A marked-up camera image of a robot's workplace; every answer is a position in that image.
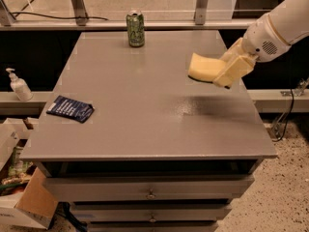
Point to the cardboard box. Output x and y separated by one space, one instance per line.
23 201

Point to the blue rxbar wrapper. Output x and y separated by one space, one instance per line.
72 109

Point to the grey drawer cabinet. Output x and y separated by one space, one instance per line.
196 145

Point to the green soda can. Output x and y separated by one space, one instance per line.
135 28

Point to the top drawer knob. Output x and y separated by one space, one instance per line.
151 194

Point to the white pump bottle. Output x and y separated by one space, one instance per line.
19 86

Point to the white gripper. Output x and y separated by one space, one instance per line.
262 40

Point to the drawer knob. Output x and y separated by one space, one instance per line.
152 218
151 194

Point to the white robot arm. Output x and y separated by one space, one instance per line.
291 19

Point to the yellow sponge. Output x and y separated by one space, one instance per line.
205 69

